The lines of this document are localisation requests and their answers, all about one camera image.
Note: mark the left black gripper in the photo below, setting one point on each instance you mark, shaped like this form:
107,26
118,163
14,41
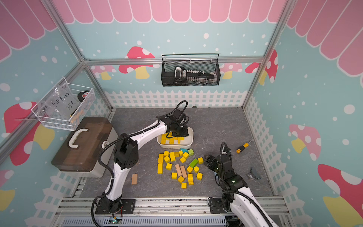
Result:
184,133

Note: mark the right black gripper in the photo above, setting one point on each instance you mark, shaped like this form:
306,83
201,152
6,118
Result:
214,161

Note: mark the long yellow block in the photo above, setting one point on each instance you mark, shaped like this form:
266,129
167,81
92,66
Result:
163,139
171,140

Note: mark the small yellow cube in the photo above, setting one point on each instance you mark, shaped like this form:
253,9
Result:
200,160

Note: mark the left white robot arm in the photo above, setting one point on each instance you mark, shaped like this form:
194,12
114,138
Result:
126,156

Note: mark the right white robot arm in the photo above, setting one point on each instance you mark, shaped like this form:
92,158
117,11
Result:
237,197

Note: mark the white plastic tub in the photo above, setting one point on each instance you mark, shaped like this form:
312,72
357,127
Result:
186,143

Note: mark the teal triangular block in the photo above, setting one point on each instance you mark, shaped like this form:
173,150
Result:
184,150

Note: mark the small green cube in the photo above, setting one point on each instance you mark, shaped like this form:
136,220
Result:
191,152

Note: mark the yellow arch block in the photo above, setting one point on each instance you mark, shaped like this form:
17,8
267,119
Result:
190,179

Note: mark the yellow upright rectangular block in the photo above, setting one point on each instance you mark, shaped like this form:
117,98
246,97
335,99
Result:
172,156

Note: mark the right natural wooden plank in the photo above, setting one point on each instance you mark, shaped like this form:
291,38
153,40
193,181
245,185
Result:
183,171

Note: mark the natural wooden plank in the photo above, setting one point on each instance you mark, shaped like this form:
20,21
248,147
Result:
178,170
183,171

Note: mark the left natural wooden plank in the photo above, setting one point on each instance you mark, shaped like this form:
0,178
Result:
178,170

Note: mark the yellow cube block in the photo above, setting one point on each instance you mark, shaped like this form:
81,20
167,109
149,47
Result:
168,166

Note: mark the yellow black screwdriver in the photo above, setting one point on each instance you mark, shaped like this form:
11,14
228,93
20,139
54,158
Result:
244,146

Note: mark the large yellow front block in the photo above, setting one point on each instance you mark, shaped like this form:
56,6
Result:
160,168

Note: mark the small grey metal clip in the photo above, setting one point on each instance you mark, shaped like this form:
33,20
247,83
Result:
253,174

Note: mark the socket wrench set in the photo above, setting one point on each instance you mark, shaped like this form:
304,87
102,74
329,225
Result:
194,77

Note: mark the flat wooden block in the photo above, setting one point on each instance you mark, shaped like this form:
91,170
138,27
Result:
134,179

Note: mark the black tape roll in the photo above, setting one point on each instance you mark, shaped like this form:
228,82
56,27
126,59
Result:
82,95

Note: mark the black wire mesh basket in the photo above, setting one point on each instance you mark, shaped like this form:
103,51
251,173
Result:
200,62

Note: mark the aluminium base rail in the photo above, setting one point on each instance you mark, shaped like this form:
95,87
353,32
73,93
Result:
147,212

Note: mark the brown toolbox with white handle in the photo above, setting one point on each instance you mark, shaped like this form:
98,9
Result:
78,155

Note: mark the clear wall-mounted bin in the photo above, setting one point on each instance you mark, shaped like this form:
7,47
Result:
60,107

